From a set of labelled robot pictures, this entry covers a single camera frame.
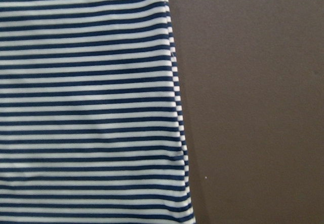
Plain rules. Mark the navy white striped polo shirt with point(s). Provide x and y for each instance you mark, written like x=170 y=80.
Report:
x=91 y=118

